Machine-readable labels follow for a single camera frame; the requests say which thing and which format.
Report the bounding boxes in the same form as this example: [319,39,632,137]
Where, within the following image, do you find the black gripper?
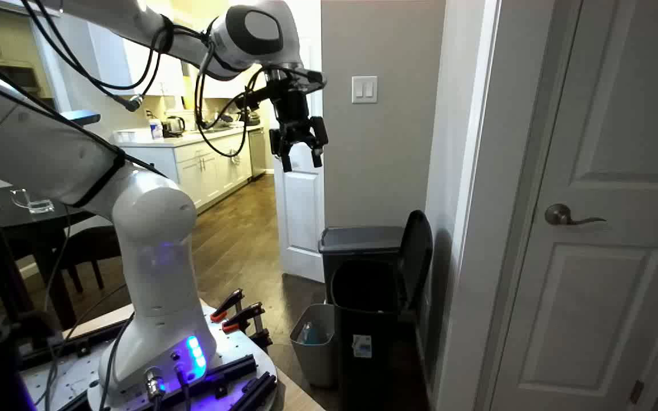
[255,70,328,173]

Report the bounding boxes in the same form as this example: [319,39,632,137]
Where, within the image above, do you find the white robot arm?
[0,0,327,406]

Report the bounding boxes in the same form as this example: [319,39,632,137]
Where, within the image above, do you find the black dust bin lid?
[398,211,431,312]

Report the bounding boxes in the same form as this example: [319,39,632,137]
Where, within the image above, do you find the black open dust bin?
[330,260,408,411]

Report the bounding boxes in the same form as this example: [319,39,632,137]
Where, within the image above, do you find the white open hallway door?
[272,90,328,285]

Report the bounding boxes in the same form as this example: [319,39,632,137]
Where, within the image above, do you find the white kitchen cabinets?
[116,127,260,211]

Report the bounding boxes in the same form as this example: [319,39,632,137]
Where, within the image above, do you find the orange black bar clamp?
[209,288,245,322]

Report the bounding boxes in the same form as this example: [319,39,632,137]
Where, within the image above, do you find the small grey waste basket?
[290,305,335,389]

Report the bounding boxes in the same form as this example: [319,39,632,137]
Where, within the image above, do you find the dark dining table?
[0,177,122,329]

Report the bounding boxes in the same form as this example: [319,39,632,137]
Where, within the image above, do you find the white wall light switch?
[351,76,378,105]

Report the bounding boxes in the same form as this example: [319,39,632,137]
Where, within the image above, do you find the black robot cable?
[20,0,269,160]

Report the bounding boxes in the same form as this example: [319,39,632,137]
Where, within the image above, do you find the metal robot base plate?
[20,306,279,411]

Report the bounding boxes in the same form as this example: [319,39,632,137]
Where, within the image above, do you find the silver door lever handle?
[543,203,599,227]

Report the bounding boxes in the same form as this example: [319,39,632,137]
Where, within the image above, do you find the white panel door with handle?
[491,0,658,411]

